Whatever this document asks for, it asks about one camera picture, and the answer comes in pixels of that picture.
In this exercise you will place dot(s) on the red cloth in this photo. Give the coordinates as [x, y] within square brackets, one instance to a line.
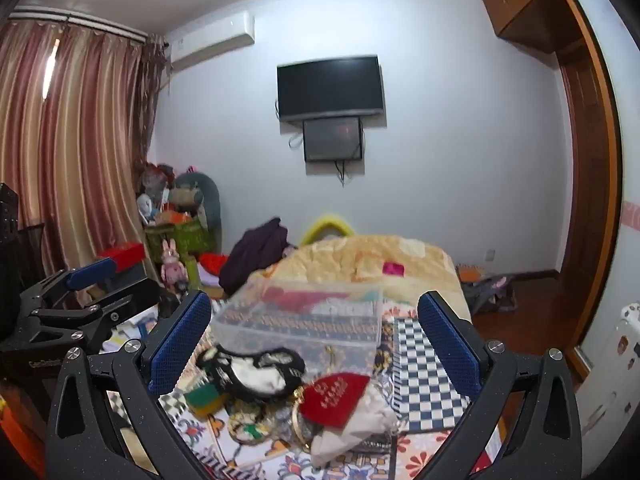
[214, 262]

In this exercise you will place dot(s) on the pink rabbit plush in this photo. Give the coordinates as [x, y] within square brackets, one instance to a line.
[173, 265]

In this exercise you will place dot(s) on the green knitted cloth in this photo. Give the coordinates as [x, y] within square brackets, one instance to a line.
[205, 397]

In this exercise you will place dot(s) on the brown wooden door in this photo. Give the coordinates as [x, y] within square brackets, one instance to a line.
[585, 185]

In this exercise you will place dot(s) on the white curtain rail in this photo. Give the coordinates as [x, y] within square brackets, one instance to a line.
[80, 21]

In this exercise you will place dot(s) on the striped pink curtain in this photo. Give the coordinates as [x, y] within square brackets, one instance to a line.
[85, 150]

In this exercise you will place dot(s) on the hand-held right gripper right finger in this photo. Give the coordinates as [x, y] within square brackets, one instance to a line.
[450, 345]

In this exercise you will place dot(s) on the small black wall monitor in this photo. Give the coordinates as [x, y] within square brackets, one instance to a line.
[332, 139]

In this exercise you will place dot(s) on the black wall television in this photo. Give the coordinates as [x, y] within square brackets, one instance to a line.
[330, 87]

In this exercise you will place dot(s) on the white cloth bag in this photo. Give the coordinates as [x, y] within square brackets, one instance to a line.
[370, 420]

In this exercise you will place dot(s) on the pink cloth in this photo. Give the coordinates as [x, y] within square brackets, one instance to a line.
[290, 300]

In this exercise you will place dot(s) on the wooden overhead cabinet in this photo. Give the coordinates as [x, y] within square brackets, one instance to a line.
[530, 5]

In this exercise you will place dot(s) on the white wardrobe sliding door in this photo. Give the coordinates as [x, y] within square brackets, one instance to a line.
[615, 135]

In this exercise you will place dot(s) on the gold bangle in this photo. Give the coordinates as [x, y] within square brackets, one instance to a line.
[297, 425]

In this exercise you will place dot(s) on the white wall socket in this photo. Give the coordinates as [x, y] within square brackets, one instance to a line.
[490, 255]

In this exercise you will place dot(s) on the patterned bed sheet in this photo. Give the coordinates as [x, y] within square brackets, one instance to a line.
[430, 385]

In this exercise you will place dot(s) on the clutter of bags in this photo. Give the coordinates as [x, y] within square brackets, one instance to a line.
[152, 195]

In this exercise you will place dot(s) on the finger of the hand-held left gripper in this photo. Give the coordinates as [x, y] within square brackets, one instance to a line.
[92, 271]
[120, 310]

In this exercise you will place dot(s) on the dark purple clothing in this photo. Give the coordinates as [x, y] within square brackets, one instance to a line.
[255, 255]

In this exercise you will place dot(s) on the pile of papers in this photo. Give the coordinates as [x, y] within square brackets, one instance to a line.
[130, 327]

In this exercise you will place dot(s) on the yellow quilted blanket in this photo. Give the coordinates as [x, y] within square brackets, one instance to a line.
[370, 260]

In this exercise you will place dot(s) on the red pouch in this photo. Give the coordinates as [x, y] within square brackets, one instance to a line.
[335, 400]

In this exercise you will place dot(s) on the white air conditioner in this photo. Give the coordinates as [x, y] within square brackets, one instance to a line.
[212, 40]

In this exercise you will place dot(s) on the clear plastic box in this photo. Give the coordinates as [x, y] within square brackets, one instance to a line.
[300, 322]

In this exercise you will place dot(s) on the white stickered appliance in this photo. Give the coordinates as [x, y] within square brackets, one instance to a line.
[617, 380]

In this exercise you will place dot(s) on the green storage box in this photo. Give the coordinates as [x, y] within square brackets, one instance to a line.
[185, 240]

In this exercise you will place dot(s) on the grey plush pillow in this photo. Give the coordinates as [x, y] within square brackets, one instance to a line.
[207, 195]

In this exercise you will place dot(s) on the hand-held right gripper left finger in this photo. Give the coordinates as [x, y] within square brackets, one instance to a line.
[180, 340]

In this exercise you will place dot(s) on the grey purple bag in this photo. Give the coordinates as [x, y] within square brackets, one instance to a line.
[492, 292]

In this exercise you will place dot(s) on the red box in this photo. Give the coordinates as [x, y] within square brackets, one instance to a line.
[122, 255]

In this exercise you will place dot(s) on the floral scrunchie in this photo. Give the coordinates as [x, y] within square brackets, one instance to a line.
[250, 427]

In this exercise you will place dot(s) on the grey mesh pouch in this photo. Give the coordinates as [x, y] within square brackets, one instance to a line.
[372, 442]

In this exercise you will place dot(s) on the yellow curved tube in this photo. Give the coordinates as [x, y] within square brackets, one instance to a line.
[327, 222]

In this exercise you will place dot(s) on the teal cloth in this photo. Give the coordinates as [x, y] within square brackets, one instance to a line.
[367, 295]

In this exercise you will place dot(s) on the light purple cloth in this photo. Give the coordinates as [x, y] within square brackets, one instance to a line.
[207, 275]

